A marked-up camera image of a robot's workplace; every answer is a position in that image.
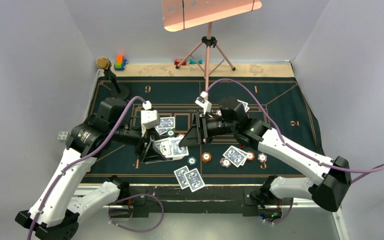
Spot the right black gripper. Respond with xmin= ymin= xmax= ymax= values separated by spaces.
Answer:
xmin=179 ymin=112 xmax=237 ymax=147

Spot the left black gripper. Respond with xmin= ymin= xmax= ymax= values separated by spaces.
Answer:
xmin=109 ymin=122 xmax=166 ymax=161

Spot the blue playing card deck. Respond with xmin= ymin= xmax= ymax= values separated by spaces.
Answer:
xmin=146 ymin=137 xmax=189 ymax=164

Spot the card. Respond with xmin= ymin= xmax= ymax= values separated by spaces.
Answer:
xmin=155 ymin=128 xmax=170 ymax=136
xmin=174 ymin=165 xmax=190 ymax=190
xmin=222 ymin=145 xmax=245 ymax=168
xmin=184 ymin=168 xmax=206 ymax=193
xmin=237 ymin=99 xmax=250 ymax=113
xmin=155 ymin=117 xmax=176 ymax=129
xmin=240 ymin=151 xmax=248 ymax=166

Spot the orange poker chip stack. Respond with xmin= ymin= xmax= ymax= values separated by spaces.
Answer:
xmin=201 ymin=152 xmax=212 ymax=163

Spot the green poker chip stack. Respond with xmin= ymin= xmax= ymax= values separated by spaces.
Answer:
xmin=187 ymin=156 xmax=197 ymax=166

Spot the pink poker chip stack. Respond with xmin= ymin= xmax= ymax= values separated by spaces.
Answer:
xmin=220 ymin=158 xmax=231 ymax=168

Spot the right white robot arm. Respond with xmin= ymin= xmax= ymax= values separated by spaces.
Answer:
xmin=179 ymin=96 xmax=352 ymax=212

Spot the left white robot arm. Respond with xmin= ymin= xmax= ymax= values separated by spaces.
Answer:
xmin=15 ymin=96 xmax=160 ymax=240

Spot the dark green poker mat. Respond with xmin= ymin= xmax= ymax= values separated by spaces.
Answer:
xmin=82 ymin=76 xmax=324 ymax=185

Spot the teal toy block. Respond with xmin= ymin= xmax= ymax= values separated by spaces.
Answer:
xmin=189 ymin=59 xmax=203 ymax=65

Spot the red toy block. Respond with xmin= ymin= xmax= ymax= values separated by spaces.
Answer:
xmin=174 ymin=59 xmax=187 ymax=66

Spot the grey lego block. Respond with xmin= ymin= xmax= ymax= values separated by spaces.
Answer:
xmin=57 ymin=131 xmax=70 ymax=141

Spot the colourful toy block stack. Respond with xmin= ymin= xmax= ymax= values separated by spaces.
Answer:
xmin=114 ymin=55 xmax=128 ymax=71

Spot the gold round knob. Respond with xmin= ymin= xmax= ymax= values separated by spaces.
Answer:
xmin=95 ymin=56 xmax=112 ymax=70

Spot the pink music stand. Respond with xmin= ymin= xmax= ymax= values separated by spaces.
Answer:
xmin=161 ymin=0 xmax=263 ymax=90

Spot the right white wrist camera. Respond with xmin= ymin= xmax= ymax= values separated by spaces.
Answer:
xmin=195 ymin=91 xmax=212 ymax=114

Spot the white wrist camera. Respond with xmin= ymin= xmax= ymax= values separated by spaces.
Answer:
xmin=140 ymin=100 xmax=161 ymax=137
xmin=195 ymin=91 xmax=212 ymax=114

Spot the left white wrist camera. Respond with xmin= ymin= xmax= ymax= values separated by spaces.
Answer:
xmin=140 ymin=100 xmax=161 ymax=137

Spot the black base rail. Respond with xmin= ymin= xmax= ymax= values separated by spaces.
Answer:
xmin=110 ymin=184 xmax=293 ymax=218

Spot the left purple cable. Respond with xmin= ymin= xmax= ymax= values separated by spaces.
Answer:
xmin=26 ymin=96 xmax=164 ymax=240

